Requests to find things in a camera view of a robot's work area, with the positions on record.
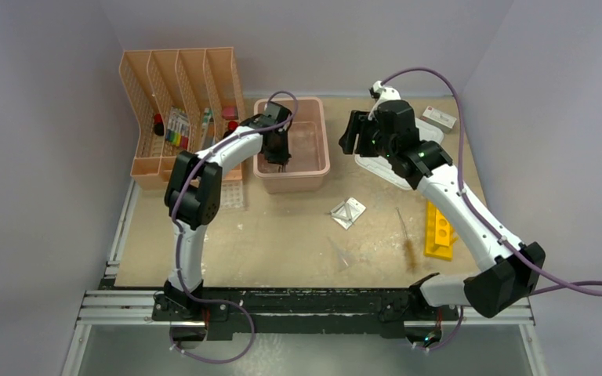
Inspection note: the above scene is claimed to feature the pink box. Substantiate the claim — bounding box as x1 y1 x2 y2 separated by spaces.
221 106 239 121

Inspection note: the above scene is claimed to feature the coloured marker pack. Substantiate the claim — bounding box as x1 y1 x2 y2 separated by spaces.
165 107 190 149

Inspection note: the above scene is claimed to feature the white plastic lid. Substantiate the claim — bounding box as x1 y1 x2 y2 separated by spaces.
354 118 444 190

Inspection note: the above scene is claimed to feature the clear plastic bag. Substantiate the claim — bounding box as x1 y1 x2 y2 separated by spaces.
328 197 367 230

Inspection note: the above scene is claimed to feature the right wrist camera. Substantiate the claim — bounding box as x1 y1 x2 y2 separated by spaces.
369 80 401 110

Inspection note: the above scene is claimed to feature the green capped tube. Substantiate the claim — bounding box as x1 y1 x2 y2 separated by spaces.
199 107 212 150

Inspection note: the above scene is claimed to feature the pink plastic bin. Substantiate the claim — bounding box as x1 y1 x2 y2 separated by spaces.
252 96 330 193

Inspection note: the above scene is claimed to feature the red black bottle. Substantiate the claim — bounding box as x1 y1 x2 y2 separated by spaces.
153 114 165 137

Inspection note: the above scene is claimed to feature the clear acrylic tube rack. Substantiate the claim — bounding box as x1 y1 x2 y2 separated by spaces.
220 180 245 210

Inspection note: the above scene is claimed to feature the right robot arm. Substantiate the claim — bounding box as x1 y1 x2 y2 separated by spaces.
339 99 546 319

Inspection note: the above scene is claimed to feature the peach desk organizer rack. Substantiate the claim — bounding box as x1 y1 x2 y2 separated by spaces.
118 47 248 191

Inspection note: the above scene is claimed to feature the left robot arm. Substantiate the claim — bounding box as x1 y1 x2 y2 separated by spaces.
163 99 299 320

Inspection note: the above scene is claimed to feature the white slide box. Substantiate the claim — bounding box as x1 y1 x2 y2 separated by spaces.
422 106 457 133

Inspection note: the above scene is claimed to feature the yellow test tube rack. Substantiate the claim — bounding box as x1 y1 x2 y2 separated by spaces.
423 201 458 262

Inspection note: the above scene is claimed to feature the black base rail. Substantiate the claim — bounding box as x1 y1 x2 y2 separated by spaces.
152 285 459 342

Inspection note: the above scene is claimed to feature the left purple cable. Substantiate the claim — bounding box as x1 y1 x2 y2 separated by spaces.
169 91 300 313

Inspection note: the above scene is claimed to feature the clear glass funnel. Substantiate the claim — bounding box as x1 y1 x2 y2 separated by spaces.
327 237 354 271

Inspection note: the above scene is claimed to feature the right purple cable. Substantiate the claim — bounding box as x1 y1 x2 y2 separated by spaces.
381 67 602 298

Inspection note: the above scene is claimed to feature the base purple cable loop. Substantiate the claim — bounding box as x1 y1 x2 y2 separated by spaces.
168 298 259 365

